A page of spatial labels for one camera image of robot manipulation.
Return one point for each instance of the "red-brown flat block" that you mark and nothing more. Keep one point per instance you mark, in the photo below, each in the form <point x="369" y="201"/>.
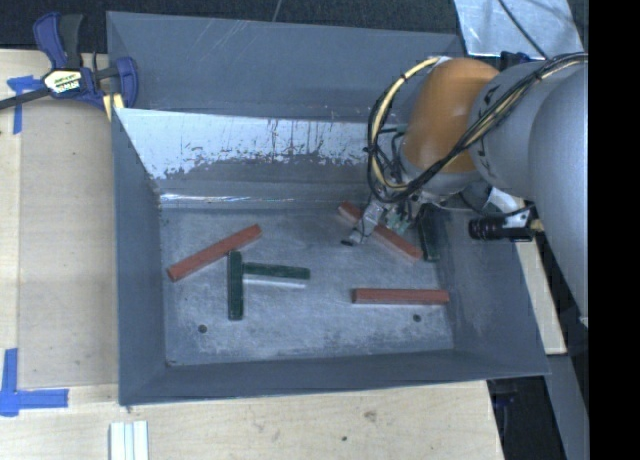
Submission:
<point x="400" y="296"/>
<point x="397" y="243"/>
<point x="215" y="252"/>

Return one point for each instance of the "black cylinder on white bracket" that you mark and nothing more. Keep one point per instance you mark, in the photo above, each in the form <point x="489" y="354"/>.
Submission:
<point x="492" y="228"/>

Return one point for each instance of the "grey metal bin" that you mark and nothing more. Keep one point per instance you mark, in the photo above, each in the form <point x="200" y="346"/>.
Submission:
<point x="320" y="333"/>

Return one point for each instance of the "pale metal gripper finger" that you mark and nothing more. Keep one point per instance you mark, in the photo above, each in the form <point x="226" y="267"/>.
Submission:
<point x="358" y="234"/>
<point x="347" y="243"/>

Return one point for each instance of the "pale wood flat board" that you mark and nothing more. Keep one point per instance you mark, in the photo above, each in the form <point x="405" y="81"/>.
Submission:
<point x="65" y="248"/>

